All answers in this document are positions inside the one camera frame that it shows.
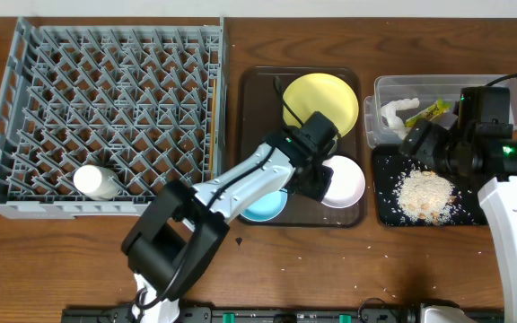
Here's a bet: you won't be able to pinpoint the white small plate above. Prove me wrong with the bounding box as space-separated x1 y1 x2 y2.
321 155 365 209

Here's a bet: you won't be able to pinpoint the green orange snack wrapper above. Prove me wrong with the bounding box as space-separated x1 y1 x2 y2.
405 100 453 128

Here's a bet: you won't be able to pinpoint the rice food scraps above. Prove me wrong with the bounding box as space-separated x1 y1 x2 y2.
393 170 456 225

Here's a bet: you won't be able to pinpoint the white cup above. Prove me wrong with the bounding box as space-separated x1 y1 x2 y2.
74 165 118 201

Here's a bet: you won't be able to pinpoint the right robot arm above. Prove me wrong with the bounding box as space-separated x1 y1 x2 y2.
399 85 517 322

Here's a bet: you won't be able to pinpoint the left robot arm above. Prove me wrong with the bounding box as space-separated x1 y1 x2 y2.
121 112 340 322

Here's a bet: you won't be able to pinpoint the grey dishwasher rack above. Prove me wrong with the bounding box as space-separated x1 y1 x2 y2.
0 18 229 219

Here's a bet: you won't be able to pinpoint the light blue bowl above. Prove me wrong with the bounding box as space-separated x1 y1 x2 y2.
241 189 288 223

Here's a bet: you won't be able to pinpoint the clear plastic bin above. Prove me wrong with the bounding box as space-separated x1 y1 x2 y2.
364 74 499 148

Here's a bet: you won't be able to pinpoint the black tray bin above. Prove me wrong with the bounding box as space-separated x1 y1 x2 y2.
372 144 487 227

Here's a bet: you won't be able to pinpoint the dark brown serving tray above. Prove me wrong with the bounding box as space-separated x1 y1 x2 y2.
237 66 366 228

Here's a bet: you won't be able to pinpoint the yellow plate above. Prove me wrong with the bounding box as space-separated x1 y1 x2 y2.
283 73 359 136

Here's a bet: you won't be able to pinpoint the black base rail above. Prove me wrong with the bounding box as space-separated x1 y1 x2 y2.
60 298 506 323

